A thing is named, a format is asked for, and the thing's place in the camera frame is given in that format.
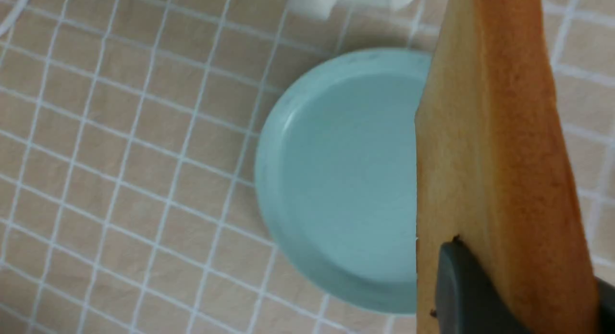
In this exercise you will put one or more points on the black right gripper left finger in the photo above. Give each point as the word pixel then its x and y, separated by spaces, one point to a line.
pixel 466 301

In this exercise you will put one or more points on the beige checkered tablecloth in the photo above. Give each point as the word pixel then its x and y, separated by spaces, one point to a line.
pixel 128 136

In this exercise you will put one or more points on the light teal round plate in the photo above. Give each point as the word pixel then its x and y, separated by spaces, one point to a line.
pixel 336 176

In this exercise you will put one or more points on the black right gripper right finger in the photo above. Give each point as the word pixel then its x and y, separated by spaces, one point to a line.
pixel 607 306

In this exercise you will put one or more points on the toasted bread slice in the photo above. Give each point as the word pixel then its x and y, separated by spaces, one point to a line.
pixel 492 168

